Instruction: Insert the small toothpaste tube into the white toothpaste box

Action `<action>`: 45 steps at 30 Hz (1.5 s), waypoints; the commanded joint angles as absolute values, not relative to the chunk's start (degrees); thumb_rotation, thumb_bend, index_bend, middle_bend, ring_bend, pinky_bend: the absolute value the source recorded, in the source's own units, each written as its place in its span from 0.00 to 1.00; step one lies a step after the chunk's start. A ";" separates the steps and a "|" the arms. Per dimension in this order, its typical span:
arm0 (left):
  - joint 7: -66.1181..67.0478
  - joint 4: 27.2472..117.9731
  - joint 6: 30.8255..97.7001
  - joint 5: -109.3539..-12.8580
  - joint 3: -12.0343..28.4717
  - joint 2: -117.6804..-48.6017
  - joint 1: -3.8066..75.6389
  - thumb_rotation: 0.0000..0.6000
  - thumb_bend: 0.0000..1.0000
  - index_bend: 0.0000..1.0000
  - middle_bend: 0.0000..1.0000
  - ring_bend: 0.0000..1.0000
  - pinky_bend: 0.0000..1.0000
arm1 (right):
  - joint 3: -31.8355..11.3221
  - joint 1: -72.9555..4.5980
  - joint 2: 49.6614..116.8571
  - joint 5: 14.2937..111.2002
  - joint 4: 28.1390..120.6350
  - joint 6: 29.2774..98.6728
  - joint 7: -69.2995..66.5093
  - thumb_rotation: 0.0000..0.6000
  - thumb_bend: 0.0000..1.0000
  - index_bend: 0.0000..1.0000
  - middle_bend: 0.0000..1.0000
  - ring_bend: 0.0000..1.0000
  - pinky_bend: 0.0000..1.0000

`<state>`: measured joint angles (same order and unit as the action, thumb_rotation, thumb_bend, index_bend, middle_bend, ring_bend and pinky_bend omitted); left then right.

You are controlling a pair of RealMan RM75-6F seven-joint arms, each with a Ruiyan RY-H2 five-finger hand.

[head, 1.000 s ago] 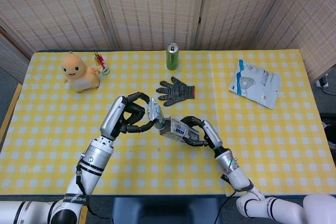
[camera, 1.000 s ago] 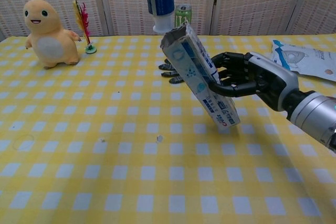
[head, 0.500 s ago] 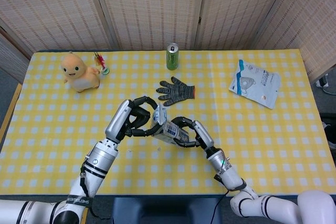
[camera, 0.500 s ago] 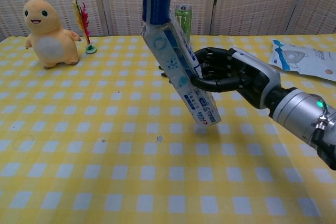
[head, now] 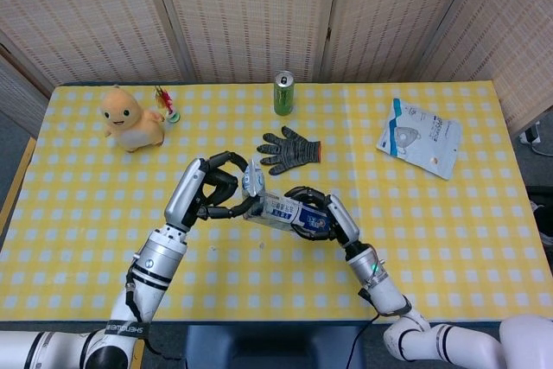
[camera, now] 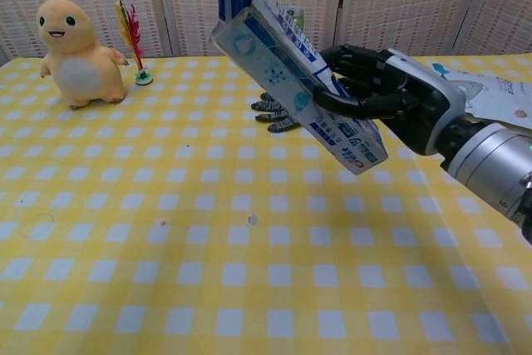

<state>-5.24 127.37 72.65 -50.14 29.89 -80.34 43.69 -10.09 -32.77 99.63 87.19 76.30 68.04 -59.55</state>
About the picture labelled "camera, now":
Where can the orange plush dinosaur toy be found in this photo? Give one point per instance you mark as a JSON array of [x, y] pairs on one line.
[[79, 55]]

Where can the feather shuttlecock with green base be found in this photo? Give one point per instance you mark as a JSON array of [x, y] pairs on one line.
[[133, 35]]

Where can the grey knitted work glove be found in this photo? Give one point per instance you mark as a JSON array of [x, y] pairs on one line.
[[274, 116]]

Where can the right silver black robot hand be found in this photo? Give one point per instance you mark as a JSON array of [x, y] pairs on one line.
[[415, 93]]

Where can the white face mask package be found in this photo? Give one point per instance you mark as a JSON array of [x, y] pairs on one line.
[[498, 93]]

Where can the yellow white checked tablecloth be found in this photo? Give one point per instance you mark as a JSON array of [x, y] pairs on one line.
[[208, 247]]

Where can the blue white toothpaste box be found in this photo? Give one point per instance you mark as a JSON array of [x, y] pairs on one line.
[[266, 60]]

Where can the green drink can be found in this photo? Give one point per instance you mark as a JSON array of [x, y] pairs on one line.
[[296, 16]]

